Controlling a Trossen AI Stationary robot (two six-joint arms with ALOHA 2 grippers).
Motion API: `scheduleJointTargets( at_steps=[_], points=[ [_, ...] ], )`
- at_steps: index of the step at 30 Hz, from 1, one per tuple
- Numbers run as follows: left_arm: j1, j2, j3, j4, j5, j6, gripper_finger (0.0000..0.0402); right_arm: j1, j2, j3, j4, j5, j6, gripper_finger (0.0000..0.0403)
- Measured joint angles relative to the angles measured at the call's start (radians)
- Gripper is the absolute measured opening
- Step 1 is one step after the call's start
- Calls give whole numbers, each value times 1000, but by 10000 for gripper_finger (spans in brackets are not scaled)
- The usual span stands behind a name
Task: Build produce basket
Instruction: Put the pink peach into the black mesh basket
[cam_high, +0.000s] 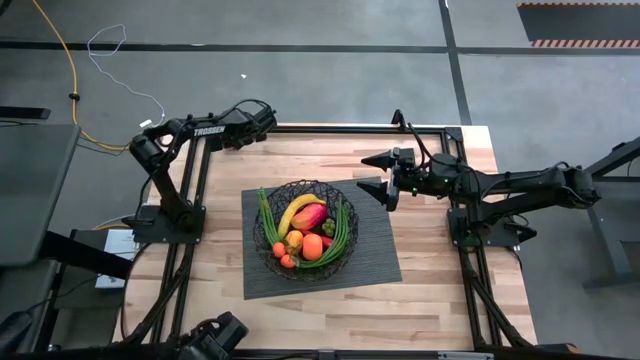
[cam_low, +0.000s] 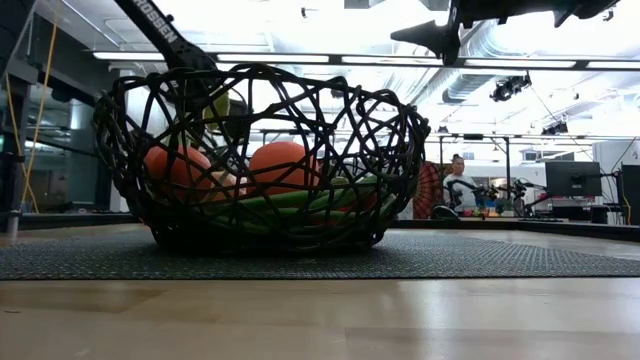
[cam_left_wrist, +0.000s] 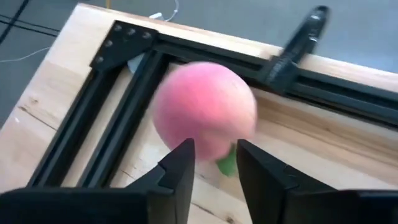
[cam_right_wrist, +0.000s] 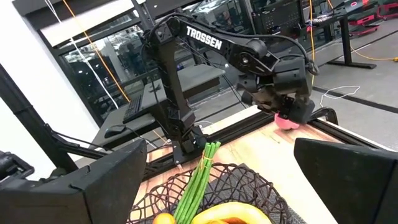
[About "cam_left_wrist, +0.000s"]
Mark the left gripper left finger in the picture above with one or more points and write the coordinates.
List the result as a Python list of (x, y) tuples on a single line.
[(168, 202)]

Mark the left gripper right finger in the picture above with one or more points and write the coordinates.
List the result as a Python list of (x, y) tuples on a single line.
[(273, 199)]

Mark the pink peach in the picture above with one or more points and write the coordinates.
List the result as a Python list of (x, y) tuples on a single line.
[(202, 105)]

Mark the white power adapter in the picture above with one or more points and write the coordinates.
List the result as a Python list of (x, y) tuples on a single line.
[(156, 15)]

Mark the black aluminium rig frame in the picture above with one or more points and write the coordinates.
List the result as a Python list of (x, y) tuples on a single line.
[(124, 43)]

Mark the black frame clamp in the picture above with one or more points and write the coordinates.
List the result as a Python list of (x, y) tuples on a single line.
[(306, 34)]

